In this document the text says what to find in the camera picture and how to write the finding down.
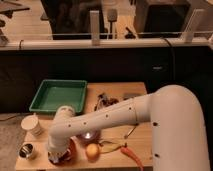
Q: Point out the purple bowl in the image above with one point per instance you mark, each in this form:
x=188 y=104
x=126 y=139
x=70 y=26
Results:
x=89 y=137

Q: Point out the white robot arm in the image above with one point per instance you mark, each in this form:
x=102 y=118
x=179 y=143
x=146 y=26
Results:
x=179 y=141

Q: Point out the white paper cup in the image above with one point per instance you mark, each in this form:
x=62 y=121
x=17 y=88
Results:
x=32 y=125

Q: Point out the wooden cutting board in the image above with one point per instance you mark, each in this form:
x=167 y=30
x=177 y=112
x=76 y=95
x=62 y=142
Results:
x=139 y=141

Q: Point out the green plastic tray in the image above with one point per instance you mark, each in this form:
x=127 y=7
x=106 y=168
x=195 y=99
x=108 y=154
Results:
x=52 y=94

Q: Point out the red bowl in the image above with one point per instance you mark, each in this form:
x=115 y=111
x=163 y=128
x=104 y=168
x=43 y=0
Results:
x=69 y=155

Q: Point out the orange carrot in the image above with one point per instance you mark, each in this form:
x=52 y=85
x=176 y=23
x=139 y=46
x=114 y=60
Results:
x=126 y=151

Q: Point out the dark grape bunch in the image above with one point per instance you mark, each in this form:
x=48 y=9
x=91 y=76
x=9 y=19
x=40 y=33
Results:
x=111 y=101

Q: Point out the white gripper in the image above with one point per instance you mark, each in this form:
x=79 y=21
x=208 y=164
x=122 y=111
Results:
x=56 y=148

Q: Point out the metal spoon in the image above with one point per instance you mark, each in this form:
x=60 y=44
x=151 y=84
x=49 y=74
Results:
x=130 y=131

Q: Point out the small metal cup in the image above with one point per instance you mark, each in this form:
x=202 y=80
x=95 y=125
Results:
x=27 y=151

